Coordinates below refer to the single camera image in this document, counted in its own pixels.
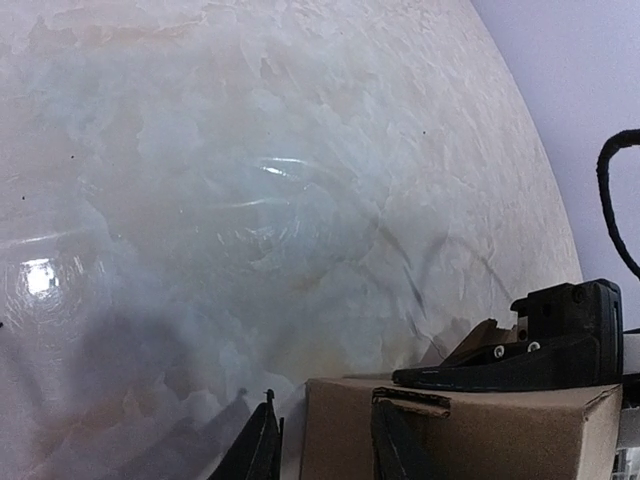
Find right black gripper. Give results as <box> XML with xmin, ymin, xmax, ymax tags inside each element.
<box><xmin>392</xmin><ymin>279</ymin><xmax>623</xmax><ymax>391</ymax></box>

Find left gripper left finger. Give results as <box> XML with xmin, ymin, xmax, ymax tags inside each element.
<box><xmin>208</xmin><ymin>389</ymin><xmax>284</xmax><ymax>480</ymax></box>

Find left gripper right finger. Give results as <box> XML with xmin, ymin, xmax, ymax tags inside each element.
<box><xmin>371</xmin><ymin>400</ymin><xmax>440</xmax><ymax>480</ymax></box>

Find brown cardboard paper box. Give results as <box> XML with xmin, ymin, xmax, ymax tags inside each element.
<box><xmin>300</xmin><ymin>320</ymin><xmax>623</xmax><ymax>479</ymax></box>

